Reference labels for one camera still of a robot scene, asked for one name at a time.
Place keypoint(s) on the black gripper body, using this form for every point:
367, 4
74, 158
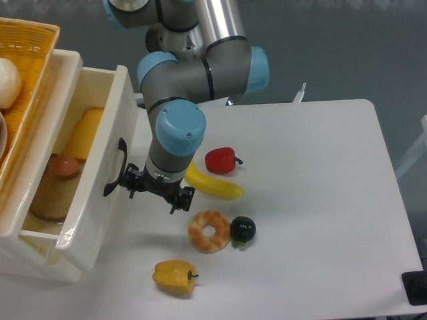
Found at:
157, 185

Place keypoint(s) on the yellow bell pepper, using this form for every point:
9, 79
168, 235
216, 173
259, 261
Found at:
175, 276

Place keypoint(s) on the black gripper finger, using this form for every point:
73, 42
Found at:
130, 179
181, 199

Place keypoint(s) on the red bell pepper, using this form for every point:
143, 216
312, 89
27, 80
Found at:
222, 160

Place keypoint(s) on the white drawer cabinet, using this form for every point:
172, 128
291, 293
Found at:
26, 252

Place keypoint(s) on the white top drawer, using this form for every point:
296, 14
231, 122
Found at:
68, 216

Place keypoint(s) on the white frame at right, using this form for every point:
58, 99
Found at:
413, 153

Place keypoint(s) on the orange glazed donut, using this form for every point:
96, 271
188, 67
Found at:
209, 231

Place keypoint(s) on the black round fruit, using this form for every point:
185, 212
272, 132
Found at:
242, 230

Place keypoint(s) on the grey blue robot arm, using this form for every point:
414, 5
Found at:
172, 88

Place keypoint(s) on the brown egg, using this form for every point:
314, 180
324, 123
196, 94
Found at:
63, 166

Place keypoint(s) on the black device at edge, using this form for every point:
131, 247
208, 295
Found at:
415, 287

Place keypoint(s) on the black top drawer handle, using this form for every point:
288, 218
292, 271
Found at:
110, 187

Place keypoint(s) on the brown bread slice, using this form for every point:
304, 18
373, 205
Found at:
54, 196

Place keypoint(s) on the white round bun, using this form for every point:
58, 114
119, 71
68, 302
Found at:
11, 83

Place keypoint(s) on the yellow woven basket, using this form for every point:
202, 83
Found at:
28, 45

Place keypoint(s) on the yellow banana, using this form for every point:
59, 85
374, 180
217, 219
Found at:
212, 186

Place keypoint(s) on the yellow toast slice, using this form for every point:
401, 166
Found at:
83, 134

